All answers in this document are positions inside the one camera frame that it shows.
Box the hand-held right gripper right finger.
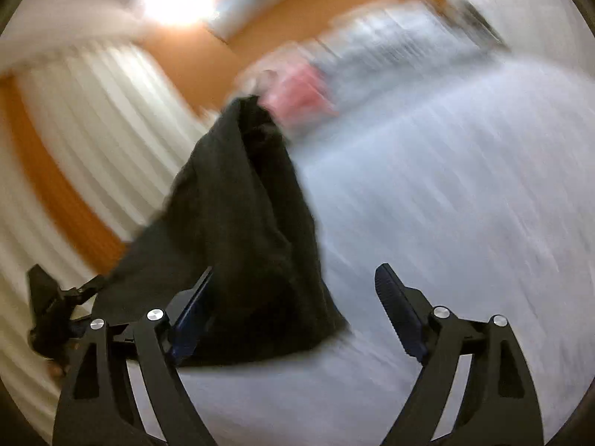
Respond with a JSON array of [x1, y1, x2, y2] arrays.
[[374, 262, 544, 446]]

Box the grey quilted comforter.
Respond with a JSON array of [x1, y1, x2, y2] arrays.
[[304, 2, 505, 105]]

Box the pink cloth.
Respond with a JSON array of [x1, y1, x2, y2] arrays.
[[260, 62, 339, 122]]

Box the white curtain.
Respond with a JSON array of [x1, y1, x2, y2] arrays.
[[0, 39, 212, 430]]

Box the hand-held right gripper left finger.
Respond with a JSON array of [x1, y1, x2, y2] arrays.
[[52, 267, 219, 446]]

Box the black pants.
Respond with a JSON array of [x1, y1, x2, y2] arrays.
[[92, 95, 350, 369]]

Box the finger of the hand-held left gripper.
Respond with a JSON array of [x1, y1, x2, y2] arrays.
[[59, 274, 112, 300], [26, 264, 60, 330]]

